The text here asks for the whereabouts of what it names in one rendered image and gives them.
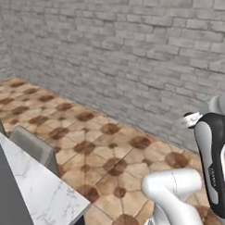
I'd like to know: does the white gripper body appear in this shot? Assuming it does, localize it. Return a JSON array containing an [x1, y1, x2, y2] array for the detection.
[[175, 111, 202, 130]]

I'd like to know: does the marble top dining table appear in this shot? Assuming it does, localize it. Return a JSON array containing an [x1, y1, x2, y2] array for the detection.
[[0, 124, 93, 225]]

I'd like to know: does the grey chair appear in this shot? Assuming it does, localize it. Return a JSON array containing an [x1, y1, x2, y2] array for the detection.
[[7, 123, 61, 180]]

